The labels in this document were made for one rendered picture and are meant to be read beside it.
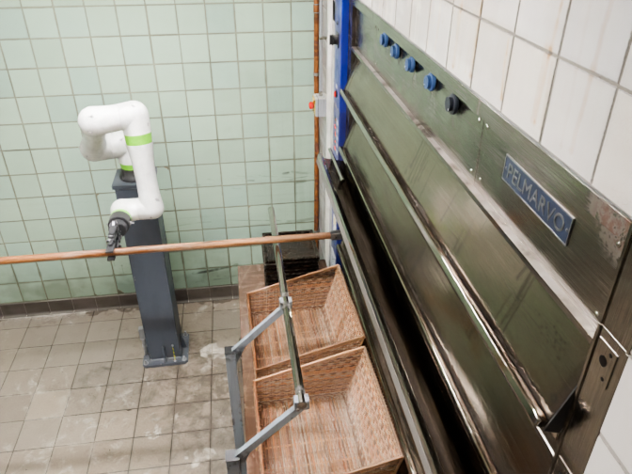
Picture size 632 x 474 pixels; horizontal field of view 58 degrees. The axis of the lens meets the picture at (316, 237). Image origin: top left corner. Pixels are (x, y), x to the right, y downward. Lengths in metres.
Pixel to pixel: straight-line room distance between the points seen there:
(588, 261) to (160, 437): 2.67
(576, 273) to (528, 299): 0.16
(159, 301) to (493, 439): 2.42
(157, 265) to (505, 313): 2.37
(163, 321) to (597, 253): 2.84
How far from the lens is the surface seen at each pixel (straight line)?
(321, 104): 3.11
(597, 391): 0.95
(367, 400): 2.34
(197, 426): 3.28
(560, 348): 1.03
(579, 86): 0.92
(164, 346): 3.59
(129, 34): 3.38
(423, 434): 1.34
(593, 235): 0.92
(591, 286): 0.94
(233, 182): 3.63
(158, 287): 3.32
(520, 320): 1.12
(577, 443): 1.03
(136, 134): 2.58
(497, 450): 1.29
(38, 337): 4.12
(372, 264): 1.87
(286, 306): 2.07
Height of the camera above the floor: 2.46
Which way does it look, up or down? 32 degrees down
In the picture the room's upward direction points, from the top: straight up
